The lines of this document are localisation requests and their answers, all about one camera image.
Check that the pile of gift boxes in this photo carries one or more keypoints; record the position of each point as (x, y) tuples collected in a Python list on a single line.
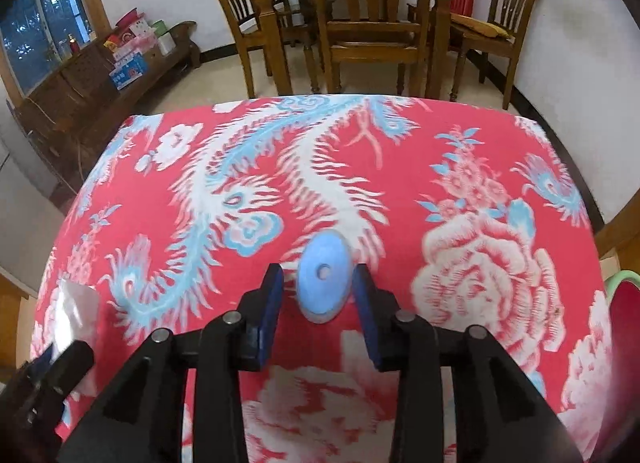
[(133, 34)]

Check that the window with wooden frame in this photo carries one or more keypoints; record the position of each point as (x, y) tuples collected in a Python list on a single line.
[(35, 36)]

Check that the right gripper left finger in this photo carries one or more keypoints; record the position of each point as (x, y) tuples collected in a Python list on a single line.
[(260, 310)]

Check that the wooden bench sofa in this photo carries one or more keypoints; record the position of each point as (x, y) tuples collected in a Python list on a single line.
[(71, 115)]

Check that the blue white box on bench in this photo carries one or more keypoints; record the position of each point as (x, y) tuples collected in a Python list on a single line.
[(128, 70)]

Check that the right wooden chair by wall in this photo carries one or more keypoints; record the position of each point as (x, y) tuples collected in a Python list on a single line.
[(511, 15)]

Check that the red floral tablecloth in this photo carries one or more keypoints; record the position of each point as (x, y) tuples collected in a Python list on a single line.
[(467, 215)]

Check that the blue plastic disc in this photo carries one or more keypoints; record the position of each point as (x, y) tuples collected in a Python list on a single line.
[(323, 276)]

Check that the red bucket green rim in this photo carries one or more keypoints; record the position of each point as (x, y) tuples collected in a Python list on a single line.
[(619, 435)]

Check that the yellow seat cushion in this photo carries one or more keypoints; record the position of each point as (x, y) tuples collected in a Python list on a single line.
[(488, 30)]

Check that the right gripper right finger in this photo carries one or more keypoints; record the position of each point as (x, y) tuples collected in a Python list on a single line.
[(376, 310)]

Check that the wooden door frame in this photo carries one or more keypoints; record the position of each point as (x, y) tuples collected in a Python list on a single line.
[(622, 236)]

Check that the wooden dining table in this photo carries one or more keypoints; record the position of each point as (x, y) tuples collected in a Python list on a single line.
[(437, 44)]

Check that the near wooden dining chair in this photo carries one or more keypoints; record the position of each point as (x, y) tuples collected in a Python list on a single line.
[(390, 31)]

